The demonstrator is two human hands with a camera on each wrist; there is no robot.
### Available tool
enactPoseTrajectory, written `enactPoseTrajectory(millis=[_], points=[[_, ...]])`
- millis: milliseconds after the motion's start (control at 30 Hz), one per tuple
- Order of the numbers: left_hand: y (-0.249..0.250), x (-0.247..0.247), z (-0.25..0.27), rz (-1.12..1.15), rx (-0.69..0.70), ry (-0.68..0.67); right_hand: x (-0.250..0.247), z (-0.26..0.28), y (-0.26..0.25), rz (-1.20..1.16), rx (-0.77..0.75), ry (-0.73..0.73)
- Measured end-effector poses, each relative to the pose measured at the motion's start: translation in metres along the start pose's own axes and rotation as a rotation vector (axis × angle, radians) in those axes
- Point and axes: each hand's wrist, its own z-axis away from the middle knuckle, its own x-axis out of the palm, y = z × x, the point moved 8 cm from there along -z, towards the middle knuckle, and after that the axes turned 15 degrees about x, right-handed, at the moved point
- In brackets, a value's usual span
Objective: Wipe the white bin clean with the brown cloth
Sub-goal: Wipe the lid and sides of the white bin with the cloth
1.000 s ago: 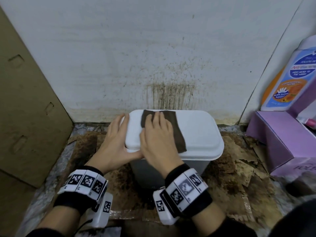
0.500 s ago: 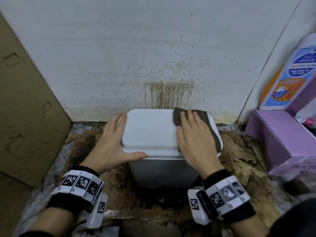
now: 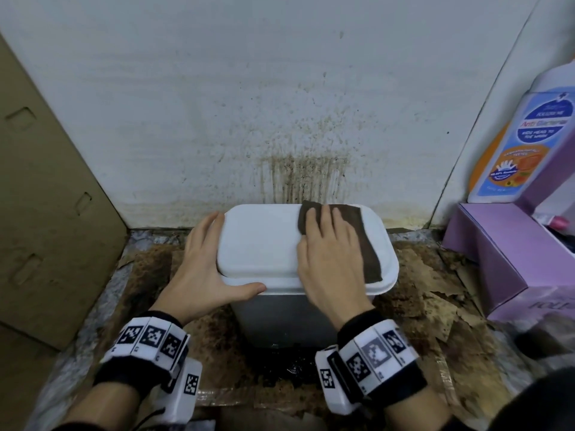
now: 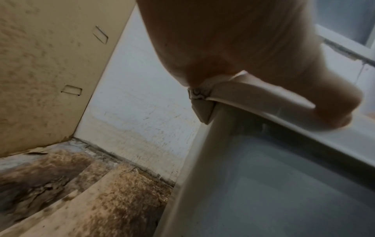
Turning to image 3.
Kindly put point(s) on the person's right forearm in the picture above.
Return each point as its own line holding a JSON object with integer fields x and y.
{"x": 418, "y": 412}

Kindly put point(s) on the purple display box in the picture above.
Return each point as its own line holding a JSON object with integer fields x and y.
{"x": 503, "y": 255}

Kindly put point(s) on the small pink bottle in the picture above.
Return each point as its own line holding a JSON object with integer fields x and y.
{"x": 554, "y": 222}

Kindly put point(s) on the black left wristband white markers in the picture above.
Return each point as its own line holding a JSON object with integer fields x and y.
{"x": 139, "y": 350}

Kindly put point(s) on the black item in box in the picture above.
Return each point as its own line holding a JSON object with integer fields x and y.
{"x": 567, "y": 240}

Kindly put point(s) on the person's left forearm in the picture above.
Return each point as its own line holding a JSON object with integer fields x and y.
{"x": 103, "y": 406}

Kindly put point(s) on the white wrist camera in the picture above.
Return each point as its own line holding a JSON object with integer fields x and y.
{"x": 330, "y": 386}
{"x": 184, "y": 390}

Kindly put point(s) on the stained brown cardboard floor sheet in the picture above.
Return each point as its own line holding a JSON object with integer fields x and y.
{"x": 449, "y": 354}

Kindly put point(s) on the white pedal trash bin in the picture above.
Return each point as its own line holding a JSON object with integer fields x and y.
{"x": 260, "y": 246}

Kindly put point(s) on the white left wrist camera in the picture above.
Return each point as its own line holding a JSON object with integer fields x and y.
{"x": 184, "y": 390}

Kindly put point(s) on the white bottle blue orange label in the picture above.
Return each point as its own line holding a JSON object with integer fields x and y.
{"x": 525, "y": 143}

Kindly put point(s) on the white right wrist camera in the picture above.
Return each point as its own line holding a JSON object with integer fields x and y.
{"x": 330, "y": 386}

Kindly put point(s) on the tan cardboard panel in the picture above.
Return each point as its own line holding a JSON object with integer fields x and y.
{"x": 45, "y": 219}

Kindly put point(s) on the person's right hand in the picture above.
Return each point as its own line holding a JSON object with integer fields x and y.
{"x": 332, "y": 273}

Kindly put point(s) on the black right wristband white markers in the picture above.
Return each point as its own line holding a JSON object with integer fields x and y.
{"x": 382, "y": 359}

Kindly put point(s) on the black wristband white markers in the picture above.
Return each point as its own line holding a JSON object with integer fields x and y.
{"x": 139, "y": 350}
{"x": 382, "y": 359}

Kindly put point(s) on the person's left hand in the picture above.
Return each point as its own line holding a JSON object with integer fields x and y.
{"x": 197, "y": 282}

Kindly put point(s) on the brown cleaning cloth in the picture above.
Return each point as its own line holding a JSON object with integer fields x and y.
{"x": 368, "y": 255}

